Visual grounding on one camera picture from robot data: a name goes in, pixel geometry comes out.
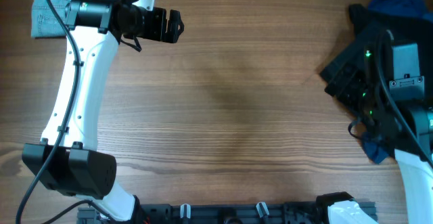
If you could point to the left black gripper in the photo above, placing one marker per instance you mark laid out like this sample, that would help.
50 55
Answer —
156 32

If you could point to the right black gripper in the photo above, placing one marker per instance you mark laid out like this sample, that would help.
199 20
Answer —
345 93

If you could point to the light blue denim shorts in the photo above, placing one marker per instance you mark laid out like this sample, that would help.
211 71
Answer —
44 23

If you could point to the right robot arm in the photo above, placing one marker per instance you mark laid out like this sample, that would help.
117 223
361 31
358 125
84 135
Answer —
379 81

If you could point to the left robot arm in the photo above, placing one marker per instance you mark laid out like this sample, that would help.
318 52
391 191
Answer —
66 159

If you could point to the black garment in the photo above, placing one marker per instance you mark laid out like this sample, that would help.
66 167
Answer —
366 30

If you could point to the dark blue garment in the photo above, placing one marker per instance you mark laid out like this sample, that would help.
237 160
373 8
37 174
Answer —
413 20

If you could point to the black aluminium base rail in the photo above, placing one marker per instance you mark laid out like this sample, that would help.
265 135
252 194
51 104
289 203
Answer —
287 213

